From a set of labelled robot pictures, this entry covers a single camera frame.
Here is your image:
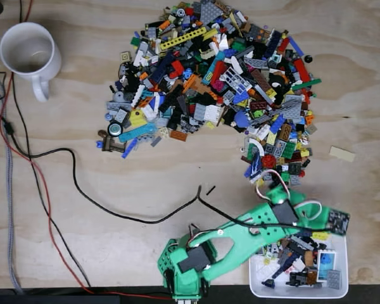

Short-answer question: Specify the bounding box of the light blue Lego window panel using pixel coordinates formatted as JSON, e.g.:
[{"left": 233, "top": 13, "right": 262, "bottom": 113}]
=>
[{"left": 316, "top": 250, "right": 338, "bottom": 283}]

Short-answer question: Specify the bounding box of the grey studded Lego plate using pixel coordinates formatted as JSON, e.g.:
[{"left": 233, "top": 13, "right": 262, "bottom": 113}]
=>
[{"left": 326, "top": 269, "right": 343, "bottom": 290}]

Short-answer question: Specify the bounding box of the tan flat Lego tile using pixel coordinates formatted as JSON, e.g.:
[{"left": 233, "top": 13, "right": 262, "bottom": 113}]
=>
[{"left": 328, "top": 145, "right": 357, "bottom": 163}]

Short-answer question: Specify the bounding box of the white plastic bin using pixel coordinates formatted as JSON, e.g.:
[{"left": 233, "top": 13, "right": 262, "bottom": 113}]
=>
[{"left": 248, "top": 232, "right": 350, "bottom": 299}]

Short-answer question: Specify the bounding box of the red Lego gear wheel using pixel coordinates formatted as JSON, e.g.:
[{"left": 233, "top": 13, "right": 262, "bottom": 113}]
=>
[{"left": 260, "top": 155, "right": 277, "bottom": 169}]

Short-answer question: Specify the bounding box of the blue printed Lego panel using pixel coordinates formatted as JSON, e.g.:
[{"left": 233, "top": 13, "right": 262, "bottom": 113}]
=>
[{"left": 243, "top": 153, "right": 262, "bottom": 179}]

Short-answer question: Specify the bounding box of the brown studded Lego brick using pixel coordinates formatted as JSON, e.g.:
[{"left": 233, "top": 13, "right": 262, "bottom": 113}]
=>
[{"left": 278, "top": 123, "right": 293, "bottom": 142}]

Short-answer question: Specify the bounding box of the large grey Lego plate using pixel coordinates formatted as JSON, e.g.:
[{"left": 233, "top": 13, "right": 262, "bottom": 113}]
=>
[{"left": 273, "top": 94, "right": 303, "bottom": 120}]

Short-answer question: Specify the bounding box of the blue domed Lego piece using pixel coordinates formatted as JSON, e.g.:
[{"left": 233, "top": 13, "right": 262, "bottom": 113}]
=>
[{"left": 233, "top": 111, "right": 251, "bottom": 128}]

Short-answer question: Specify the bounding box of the green long Lego plate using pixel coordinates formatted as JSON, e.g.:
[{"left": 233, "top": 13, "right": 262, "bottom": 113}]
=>
[{"left": 291, "top": 78, "right": 322, "bottom": 91}]

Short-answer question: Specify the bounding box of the white Lego plate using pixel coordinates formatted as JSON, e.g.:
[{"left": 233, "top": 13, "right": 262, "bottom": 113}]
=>
[{"left": 203, "top": 104, "right": 223, "bottom": 123}]

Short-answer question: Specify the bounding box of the red long Lego brick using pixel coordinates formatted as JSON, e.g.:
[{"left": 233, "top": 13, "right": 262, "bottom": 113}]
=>
[{"left": 292, "top": 58, "right": 312, "bottom": 84}]

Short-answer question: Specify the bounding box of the brown long Lego plate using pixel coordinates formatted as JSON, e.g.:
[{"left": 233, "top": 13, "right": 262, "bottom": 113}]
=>
[{"left": 250, "top": 68, "right": 274, "bottom": 93}]

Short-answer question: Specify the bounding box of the white lattice Lego window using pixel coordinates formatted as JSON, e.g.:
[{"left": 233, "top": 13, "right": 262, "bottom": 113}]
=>
[{"left": 222, "top": 66, "right": 253, "bottom": 96}]

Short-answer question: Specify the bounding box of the orange brown Lego plate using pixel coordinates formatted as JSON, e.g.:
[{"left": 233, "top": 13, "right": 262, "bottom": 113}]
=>
[{"left": 170, "top": 129, "right": 189, "bottom": 143}]

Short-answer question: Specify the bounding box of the blue long Lego plate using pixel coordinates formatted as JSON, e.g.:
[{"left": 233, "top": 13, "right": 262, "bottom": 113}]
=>
[{"left": 287, "top": 35, "right": 305, "bottom": 58}]

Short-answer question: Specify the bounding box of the teal long Lego plate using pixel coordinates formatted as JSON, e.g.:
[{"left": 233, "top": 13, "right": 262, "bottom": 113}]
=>
[{"left": 118, "top": 123, "right": 158, "bottom": 143}]

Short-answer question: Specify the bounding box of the blue narrow Lego plate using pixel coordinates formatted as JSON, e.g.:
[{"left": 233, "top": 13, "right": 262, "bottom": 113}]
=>
[{"left": 120, "top": 137, "right": 139, "bottom": 160}]

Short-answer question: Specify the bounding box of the yellow Lego plate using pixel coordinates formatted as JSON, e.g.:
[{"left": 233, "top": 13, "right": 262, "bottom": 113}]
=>
[{"left": 128, "top": 109, "right": 148, "bottom": 129}]

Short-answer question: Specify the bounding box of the dark navy long Lego plate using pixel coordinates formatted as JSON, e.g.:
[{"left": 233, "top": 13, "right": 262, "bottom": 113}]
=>
[{"left": 151, "top": 53, "right": 175, "bottom": 85}]

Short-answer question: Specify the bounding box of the black Lego wheel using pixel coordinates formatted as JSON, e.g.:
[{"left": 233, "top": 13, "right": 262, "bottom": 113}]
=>
[{"left": 107, "top": 122, "right": 125, "bottom": 138}]

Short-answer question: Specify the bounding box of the brown Lego piece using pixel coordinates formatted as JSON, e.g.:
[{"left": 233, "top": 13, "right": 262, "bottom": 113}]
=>
[{"left": 97, "top": 129, "right": 128, "bottom": 153}]

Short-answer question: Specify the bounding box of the yellow long Lego beam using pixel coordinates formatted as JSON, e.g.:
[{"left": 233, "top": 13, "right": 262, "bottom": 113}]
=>
[{"left": 160, "top": 26, "right": 208, "bottom": 51}]

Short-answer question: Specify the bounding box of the dark grey wedge Lego plate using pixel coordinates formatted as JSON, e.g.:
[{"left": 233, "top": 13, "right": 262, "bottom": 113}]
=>
[{"left": 199, "top": 0, "right": 225, "bottom": 26}]

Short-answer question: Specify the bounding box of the black flat device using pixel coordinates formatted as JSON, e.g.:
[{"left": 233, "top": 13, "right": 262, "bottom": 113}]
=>
[{"left": 0, "top": 294, "right": 120, "bottom": 304}]

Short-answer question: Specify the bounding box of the white ceramic mug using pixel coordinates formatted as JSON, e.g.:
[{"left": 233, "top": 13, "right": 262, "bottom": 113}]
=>
[{"left": 0, "top": 21, "right": 63, "bottom": 103}]

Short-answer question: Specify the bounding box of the small camera circuit board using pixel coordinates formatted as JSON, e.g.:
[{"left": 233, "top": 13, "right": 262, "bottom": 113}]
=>
[{"left": 327, "top": 210, "right": 352, "bottom": 236}]

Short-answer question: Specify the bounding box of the white red black servo wire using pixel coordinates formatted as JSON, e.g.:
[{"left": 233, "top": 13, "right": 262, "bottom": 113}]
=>
[{"left": 255, "top": 169, "right": 323, "bottom": 222}]

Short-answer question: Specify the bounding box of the black camera cable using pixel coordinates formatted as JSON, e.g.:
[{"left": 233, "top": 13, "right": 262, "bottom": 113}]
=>
[{"left": 1, "top": 118, "right": 332, "bottom": 231}]

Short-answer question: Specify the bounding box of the thin black wire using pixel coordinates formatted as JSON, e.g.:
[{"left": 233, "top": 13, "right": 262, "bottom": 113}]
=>
[{"left": 11, "top": 72, "right": 92, "bottom": 289}]

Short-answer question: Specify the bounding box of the grey braided cable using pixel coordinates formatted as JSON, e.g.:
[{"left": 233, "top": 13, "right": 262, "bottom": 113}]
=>
[{"left": 0, "top": 71, "right": 23, "bottom": 294}]

